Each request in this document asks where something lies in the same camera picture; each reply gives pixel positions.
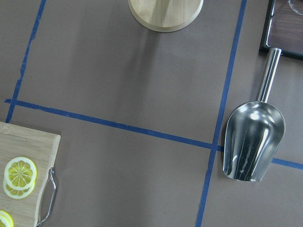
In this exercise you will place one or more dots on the wooden mug tree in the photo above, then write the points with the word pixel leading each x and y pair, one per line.
pixel 165 15

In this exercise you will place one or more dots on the steel scoop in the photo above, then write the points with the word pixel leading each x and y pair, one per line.
pixel 254 131

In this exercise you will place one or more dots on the wooden cutting board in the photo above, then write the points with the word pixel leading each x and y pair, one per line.
pixel 41 147

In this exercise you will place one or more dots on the lemon slice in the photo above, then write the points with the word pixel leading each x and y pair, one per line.
pixel 6 219
pixel 17 194
pixel 20 173

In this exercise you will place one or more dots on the dark glass rack tray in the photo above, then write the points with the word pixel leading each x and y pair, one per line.
pixel 283 28

